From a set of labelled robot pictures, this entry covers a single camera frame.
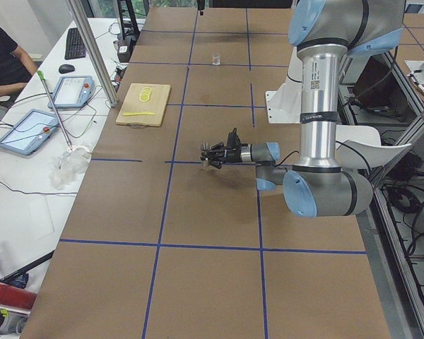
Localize aluminium frame post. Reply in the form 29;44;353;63
66;0;118;107

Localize red cylinder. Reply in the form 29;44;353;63
0;282;37;311

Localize near teach pendant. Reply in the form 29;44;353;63
0;109;58;155

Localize teach pendant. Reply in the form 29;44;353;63
52;76;95;109
0;109;58;155

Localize front lemon slice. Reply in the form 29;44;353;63
139;95;150;102

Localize clear glass cup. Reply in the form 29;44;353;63
212;53;221;66

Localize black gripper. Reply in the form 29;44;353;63
201;142;242;168

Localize black keyboard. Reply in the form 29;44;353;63
64;28;86;60

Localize steel jigger measuring cup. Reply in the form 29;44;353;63
200;151;211;168

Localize green tipped metal rod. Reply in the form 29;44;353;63
36;71;74;153

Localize yellow plastic knife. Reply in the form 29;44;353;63
122;111;156;117

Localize far teach pendant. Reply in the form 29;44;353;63
52;76;95;109

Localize seated person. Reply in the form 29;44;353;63
0;27;37;97

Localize bamboo cutting board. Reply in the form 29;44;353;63
116;83;171;127

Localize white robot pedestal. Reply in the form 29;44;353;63
266;47;302;124

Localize crumpled white tissue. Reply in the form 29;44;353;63
49;143;94;190

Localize white plastic chair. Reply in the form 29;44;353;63
336;125;411;171

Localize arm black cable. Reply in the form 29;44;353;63
272;149;301;167

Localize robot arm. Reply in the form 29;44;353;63
201;1;406;218

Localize black computer mouse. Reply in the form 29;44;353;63
58;64;76;74

